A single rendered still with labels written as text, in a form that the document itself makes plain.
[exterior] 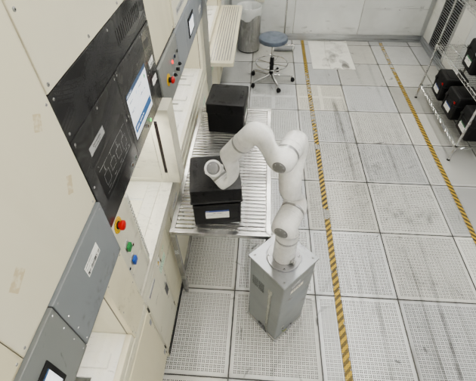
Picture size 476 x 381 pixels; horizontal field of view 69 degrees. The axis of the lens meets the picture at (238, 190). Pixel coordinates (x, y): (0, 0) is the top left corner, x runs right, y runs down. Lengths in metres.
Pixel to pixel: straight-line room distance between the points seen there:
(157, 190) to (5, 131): 1.41
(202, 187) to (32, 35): 1.17
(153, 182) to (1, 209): 1.45
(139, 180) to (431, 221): 2.49
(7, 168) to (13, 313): 0.32
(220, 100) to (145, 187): 0.86
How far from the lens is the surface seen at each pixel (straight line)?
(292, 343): 2.58
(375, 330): 2.74
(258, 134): 1.37
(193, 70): 3.33
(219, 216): 2.04
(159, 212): 2.06
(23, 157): 0.92
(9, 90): 0.89
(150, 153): 2.07
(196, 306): 2.67
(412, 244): 3.24
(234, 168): 1.58
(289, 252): 1.83
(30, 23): 0.98
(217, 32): 4.13
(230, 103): 2.58
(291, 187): 1.47
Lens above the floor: 2.41
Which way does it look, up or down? 47 degrees down
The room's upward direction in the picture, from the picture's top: 1 degrees counter-clockwise
